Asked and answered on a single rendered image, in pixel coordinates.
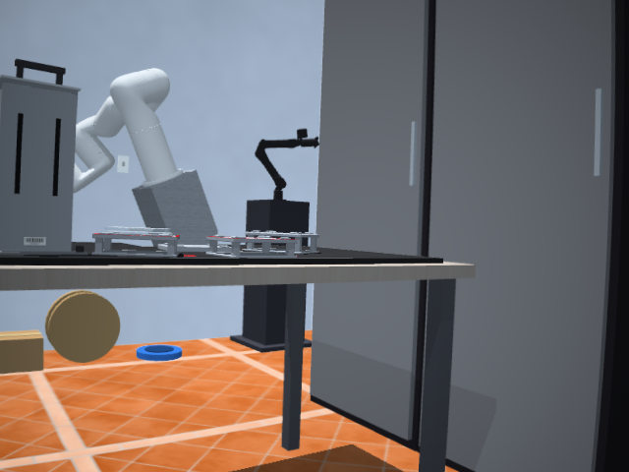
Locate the white microplate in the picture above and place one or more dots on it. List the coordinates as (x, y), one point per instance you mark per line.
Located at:
(136, 231)

